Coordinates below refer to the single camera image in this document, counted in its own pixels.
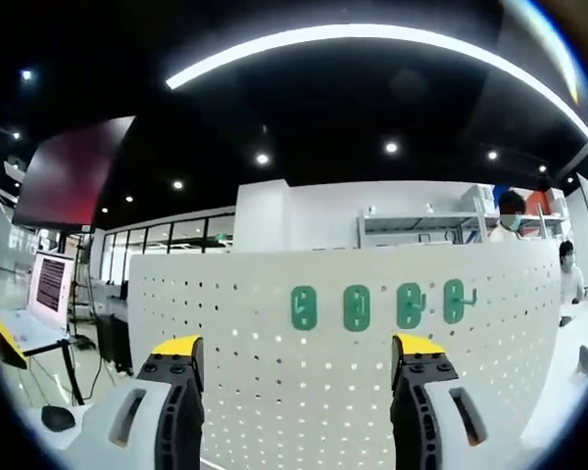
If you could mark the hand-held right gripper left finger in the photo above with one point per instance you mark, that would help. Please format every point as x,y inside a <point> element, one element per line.
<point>127,421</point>

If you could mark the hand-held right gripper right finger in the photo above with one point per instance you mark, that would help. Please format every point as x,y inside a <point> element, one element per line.
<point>470,421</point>

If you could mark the green hook assembly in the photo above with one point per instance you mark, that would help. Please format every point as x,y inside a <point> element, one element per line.
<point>455,301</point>
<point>357,307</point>
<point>410,304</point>
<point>304,308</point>

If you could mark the white perforated mounting plate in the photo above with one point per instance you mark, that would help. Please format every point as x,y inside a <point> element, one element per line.
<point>274,352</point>

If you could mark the white monitor stand table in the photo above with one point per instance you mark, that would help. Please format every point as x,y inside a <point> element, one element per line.
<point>34,333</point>

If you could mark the black computer mouse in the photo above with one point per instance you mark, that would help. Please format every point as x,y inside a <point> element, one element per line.
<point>58,418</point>

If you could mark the black computer tower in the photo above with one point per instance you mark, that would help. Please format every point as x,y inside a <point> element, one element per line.
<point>113,343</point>

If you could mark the red hanging screen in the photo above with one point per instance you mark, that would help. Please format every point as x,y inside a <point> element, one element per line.
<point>68,171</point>

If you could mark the black-framed glass partition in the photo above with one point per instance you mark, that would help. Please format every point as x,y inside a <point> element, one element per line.
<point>176,235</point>

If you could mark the white metal shelf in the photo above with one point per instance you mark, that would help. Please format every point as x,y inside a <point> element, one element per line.
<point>411,225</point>

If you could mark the curved ceiling light strip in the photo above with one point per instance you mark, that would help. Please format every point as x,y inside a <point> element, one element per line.
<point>348,32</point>

